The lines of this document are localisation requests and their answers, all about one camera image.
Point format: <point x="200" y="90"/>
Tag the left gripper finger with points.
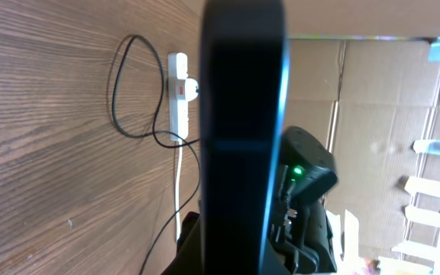
<point x="188" y="259"/>

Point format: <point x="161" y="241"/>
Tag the Samsung Galaxy smartphone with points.
<point x="243" y="75"/>

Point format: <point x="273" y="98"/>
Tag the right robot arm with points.
<point x="299" y="227"/>

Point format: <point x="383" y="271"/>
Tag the white charger plug adapter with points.
<point x="191" y="88"/>

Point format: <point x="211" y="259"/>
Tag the white power strip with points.
<point x="177" y="64"/>

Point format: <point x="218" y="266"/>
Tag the brown cardboard backdrop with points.
<point x="375" y="106"/>

